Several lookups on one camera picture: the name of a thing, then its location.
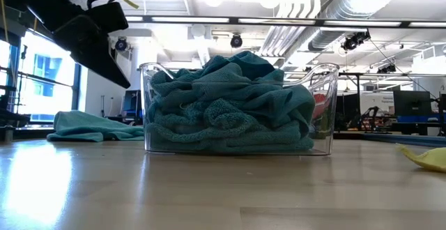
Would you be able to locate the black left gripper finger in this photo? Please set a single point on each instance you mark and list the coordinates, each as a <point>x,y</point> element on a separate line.
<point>104,66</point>

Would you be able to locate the yellow microfiber towel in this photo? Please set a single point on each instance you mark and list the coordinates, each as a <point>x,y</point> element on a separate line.
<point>432,160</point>

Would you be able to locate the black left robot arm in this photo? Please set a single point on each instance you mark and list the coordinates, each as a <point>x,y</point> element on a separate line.
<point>38,3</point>

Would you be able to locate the black computer monitor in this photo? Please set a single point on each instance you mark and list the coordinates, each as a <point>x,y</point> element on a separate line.
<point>132,102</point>
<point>411,102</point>

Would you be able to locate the large window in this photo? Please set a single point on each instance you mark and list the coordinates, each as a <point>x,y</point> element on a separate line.
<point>45,94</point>

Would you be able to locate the black overhead light bar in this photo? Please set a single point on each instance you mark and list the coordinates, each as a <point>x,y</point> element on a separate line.
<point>233,20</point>

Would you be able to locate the clear plastic basket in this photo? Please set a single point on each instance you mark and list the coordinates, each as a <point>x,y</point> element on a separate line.
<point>327,139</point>

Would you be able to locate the black ceiling spotlight cluster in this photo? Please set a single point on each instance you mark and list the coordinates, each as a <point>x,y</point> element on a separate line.
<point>355,40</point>
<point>386,69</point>

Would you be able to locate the black ceiling camera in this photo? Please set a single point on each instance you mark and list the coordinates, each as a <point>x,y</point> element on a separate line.
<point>121,44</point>
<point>236,41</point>

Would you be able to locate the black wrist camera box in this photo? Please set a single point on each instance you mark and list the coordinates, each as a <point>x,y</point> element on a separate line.
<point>108,17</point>

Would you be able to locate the silver ventilation duct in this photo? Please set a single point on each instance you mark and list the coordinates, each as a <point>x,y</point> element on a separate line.
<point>334,14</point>

